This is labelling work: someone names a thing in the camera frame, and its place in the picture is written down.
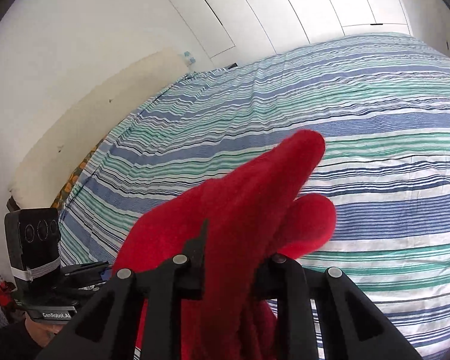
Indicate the person's left hand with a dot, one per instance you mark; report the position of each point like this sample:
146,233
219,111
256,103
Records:
41,333

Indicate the orange floral mattress sheet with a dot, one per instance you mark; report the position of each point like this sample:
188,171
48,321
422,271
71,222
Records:
66,189

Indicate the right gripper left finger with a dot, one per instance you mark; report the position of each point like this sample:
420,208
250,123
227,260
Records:
136,308

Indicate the striped blue green bedspread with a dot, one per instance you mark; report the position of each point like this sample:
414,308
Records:
336,154

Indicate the red knit sweater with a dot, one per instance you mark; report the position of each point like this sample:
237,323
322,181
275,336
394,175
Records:
253,212

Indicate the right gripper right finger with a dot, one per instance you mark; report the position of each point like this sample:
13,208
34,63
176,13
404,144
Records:
325,311

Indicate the white wardrobe doors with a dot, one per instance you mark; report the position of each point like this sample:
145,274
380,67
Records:
243,31

